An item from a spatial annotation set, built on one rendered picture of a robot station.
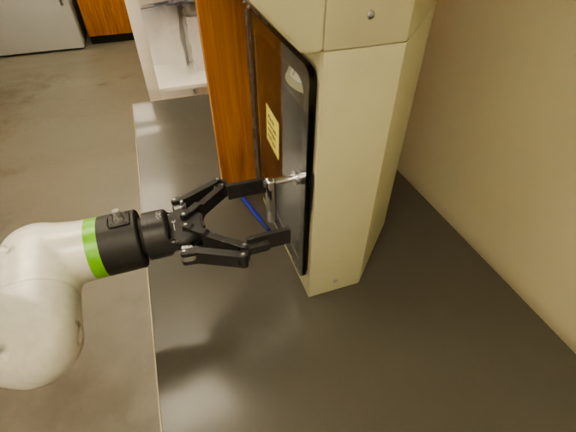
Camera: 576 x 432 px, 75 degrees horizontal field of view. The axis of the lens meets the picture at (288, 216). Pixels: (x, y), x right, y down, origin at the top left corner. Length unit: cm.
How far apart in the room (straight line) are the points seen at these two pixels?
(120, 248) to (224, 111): 42
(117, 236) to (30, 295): 12
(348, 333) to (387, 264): 19
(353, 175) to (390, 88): 14
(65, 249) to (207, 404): 32
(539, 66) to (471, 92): 16
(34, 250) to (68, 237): 4
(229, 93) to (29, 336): 58
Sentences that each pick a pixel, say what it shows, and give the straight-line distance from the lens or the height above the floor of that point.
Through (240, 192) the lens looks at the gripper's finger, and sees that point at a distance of 68.
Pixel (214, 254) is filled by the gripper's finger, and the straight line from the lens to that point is 55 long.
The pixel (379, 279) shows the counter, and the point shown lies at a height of 94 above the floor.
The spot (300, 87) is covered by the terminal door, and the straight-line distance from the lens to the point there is 52.
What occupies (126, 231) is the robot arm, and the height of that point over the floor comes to 118.
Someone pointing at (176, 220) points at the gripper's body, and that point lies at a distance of 62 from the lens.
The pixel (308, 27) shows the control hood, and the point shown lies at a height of 144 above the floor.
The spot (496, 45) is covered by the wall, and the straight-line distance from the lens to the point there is 87.
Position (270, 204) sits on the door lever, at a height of 116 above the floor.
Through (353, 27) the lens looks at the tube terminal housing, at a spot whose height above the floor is 143.
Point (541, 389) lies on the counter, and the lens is 79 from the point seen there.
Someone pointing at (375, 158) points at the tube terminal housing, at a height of 125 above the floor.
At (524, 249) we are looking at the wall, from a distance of 89.
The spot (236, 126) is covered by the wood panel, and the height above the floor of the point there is 113.
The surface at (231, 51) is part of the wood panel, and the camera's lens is 83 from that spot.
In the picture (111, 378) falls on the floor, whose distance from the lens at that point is 187.
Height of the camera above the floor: 156
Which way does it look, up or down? 42 degrees down
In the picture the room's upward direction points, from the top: straight up
